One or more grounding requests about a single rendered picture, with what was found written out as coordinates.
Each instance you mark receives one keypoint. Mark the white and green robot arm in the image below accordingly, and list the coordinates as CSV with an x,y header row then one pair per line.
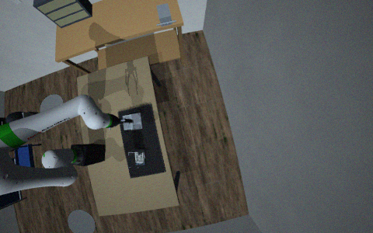
x,y
61,171

